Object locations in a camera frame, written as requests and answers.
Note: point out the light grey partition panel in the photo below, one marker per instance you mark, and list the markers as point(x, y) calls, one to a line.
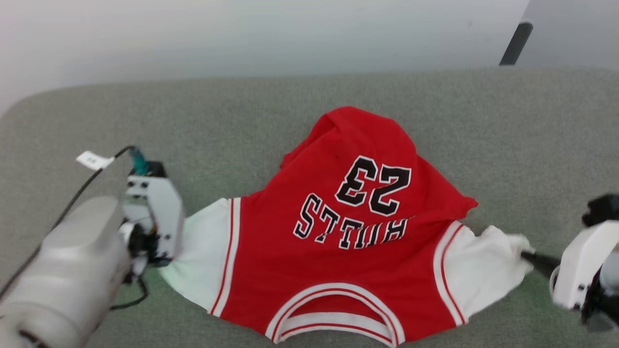
point(575, 29)

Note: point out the grey fabric sofa seat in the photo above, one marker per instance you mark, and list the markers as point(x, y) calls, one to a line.
point(242, 125)

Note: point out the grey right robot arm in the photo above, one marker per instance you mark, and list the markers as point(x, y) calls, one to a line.
point(607, 295)

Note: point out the red and white basketball jersey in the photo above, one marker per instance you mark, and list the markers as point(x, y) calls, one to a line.
point(348, 241)

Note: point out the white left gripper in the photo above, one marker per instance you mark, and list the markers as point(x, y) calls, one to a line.
point(167, 212)

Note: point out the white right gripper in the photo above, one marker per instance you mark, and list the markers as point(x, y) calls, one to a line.
point(580, 266)

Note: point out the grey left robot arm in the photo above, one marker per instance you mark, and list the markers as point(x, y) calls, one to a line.
point(67, 270)

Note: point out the black slanted pole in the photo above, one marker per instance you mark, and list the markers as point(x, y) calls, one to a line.
point(516, 43)

